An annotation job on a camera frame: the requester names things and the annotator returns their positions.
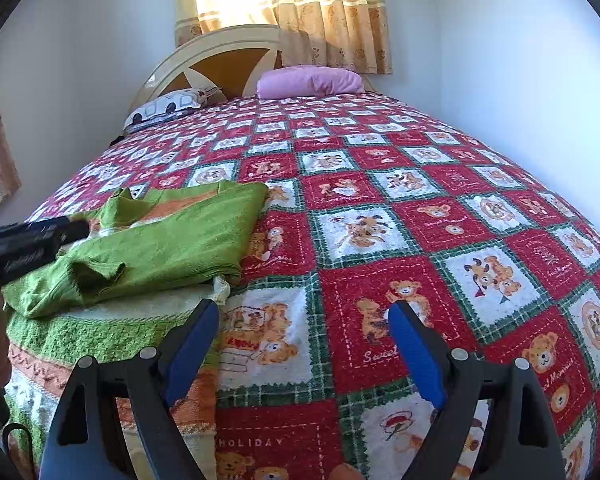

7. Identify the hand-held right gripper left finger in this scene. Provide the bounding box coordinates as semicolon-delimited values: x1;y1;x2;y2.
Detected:
39;299;221;480

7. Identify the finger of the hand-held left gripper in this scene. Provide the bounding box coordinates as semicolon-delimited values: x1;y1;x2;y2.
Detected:
55;216;91;250

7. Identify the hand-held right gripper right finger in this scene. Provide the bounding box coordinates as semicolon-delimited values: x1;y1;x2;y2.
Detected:
387;300;568;480

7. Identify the green orange striped knit cloth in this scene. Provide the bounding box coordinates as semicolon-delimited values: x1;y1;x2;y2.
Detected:
2;277;232;480

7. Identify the beige window curtain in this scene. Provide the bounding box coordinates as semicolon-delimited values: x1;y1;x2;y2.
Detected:
0;50;23;221

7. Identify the white patterned pillow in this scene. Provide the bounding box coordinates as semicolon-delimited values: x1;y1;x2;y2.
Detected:
123;87;224;135

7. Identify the red teddy bear printed blanket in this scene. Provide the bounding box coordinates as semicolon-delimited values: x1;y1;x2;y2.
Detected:
2;92;600;480

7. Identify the cream and brown headboard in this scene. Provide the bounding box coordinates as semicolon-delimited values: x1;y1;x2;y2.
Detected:
127;24;376;116

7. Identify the pink pillow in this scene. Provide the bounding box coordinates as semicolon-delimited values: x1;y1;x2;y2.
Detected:
256;65;366;101

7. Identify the yellow patterned curtain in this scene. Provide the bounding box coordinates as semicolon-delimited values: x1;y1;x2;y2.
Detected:
172;0;394;76

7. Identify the black cable loop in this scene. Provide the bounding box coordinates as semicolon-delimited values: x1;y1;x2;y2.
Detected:
1;423;32;463

